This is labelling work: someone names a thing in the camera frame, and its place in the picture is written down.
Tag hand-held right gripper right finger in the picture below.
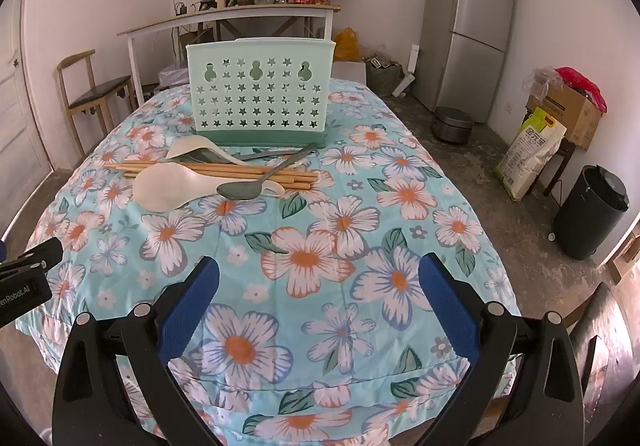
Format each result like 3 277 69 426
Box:
417 252 586 446

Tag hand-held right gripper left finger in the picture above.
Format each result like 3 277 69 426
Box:
52 256 223 446

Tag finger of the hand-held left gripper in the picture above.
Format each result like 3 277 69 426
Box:
0 237 65 277

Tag large white rice paddle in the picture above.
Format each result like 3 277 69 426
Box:
132 162 287 213

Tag grey-green spoon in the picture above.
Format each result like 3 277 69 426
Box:
172 148 313 167
216 142 319 201

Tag white soup spoon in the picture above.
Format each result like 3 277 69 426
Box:
165 135 243 166

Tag mint green utensil holder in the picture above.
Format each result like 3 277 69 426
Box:
186 38 337 148

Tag white panel door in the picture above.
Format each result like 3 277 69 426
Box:
0 0 53 247

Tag floral blue tablecloth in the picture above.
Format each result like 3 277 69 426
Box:
15 76 523 446

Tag wooden chair with dark seat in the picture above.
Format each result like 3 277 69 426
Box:
56 49 138 159

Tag black trash bin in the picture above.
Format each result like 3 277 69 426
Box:
552 164 630 261

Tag yellow-green rice bag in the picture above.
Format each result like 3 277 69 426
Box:
494 106 568 202

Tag dark rice cooker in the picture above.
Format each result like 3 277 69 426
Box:
431 106 475 145

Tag wooden stool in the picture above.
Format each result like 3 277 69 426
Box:
542 138 577 198

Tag large cardboard box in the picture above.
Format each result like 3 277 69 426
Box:
525 76 603 150

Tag green sack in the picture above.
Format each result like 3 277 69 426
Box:
365 57 406 98

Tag white boards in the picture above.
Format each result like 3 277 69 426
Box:
392 43 425 99

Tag flat white box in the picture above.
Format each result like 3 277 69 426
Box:
330 61 368 83

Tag red plastic bag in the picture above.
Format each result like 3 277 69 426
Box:
554 67 607 114

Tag silver refrigerator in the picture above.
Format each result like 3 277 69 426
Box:
411 0 518 124

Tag yellow plastic bag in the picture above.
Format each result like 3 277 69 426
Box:
332 27 362 63

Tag white-framed desk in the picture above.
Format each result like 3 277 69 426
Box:
116 3 342 104

